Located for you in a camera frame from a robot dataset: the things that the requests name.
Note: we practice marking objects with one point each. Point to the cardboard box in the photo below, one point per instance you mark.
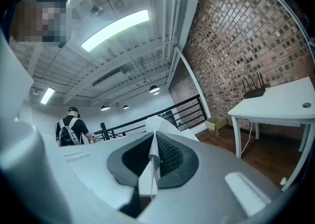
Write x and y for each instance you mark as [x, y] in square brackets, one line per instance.
[216, 124]

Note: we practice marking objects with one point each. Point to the ceiling strip light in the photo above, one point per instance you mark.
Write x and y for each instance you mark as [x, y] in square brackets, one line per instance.
[47, 95]

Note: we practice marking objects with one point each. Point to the person's head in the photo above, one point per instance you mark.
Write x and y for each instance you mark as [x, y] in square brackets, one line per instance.
[32, 21]

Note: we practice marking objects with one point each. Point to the white column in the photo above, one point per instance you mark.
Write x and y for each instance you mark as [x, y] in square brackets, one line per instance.
[194, 80]

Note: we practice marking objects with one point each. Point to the white side table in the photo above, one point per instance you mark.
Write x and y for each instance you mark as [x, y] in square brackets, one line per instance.
[278, 105]

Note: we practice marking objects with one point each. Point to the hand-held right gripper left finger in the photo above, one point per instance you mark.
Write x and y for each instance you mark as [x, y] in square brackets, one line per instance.
[98, 169]

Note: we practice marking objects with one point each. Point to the black metal railing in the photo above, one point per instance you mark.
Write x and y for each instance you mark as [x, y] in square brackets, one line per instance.
[182, 106]

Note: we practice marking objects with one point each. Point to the black router with antennas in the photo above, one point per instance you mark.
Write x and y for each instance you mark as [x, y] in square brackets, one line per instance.
[254, 93]

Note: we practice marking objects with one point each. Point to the white tissue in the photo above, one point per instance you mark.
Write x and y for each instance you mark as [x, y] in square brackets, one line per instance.
[162, 124]

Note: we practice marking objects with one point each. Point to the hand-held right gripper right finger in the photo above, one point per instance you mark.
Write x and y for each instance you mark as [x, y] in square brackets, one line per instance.
[209, 181]

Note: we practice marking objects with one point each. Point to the large ceiling light panel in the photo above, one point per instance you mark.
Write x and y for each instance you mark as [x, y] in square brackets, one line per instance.
[115, 29]

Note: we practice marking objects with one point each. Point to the white ceiling air conditioner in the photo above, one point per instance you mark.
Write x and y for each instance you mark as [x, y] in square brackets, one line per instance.
[110, 79]

